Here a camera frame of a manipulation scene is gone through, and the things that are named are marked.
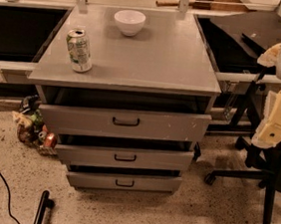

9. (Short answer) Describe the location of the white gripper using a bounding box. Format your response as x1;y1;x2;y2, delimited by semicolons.
251;43;281;149

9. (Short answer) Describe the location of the grey drawer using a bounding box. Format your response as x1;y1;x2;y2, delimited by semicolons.
67;171;182;192
40;104;211;142
56;143;193;171

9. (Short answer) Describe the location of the grey top drawer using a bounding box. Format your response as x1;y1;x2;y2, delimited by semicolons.
40;104;211;142

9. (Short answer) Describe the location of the grey drawer cabinet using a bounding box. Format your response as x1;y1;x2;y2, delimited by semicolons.
16;0;229;203

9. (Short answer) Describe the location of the grey bottom drawer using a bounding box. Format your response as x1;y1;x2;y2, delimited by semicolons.
67;171;182;192

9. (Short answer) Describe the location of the black tilted board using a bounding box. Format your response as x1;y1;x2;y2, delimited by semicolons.
210;11;281;58

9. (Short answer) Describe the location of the wooden stick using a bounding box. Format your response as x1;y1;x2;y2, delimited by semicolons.
155;0;211;10

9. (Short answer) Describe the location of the black office chair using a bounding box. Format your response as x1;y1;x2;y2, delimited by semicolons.
199;60;281;224

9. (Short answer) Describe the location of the white bowl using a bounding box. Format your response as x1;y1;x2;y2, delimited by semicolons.
115;9;146;36

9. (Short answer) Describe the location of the green white soda can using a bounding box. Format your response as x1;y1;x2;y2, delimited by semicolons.
66;28;93;73

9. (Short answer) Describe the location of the black metal bar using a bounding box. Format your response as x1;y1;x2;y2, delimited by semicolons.
34;190;55;224

